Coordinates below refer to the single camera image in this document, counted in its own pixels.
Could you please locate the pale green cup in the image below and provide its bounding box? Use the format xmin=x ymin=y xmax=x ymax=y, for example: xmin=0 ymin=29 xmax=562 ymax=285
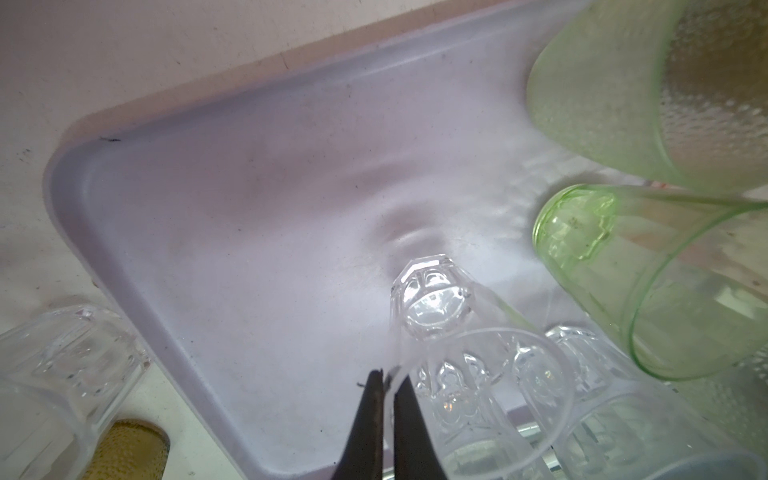
xmin=527 ymin=1 xmax=767 ymax=194

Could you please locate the dark amber cup left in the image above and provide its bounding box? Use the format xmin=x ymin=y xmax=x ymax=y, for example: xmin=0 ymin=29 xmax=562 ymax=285
xmin=82 ymin=419 xmax=171 ymax=480

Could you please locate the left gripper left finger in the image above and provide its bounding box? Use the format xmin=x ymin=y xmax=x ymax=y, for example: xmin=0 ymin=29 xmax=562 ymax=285
xmin=331 ymin=370 xmax=385 ymax=480

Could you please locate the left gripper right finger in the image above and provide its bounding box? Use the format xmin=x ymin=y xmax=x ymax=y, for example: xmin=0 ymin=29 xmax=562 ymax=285
xmin=393 ymin=377 xmax=447 ymax=480

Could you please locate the bright green cup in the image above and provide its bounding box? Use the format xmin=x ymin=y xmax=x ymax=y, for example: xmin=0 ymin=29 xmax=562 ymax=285
xmin=532 ymin=184 xmax=767 ymax=381

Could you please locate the lavender plastic tray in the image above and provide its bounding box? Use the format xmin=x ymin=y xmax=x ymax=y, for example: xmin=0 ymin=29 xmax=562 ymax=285
xmin=43 ymin=0 xmax=768 ymax=480

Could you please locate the small clear cup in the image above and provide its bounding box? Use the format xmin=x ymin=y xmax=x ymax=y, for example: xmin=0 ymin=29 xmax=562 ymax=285
xmin=390 ymin=254 xmax=575 ymax=479

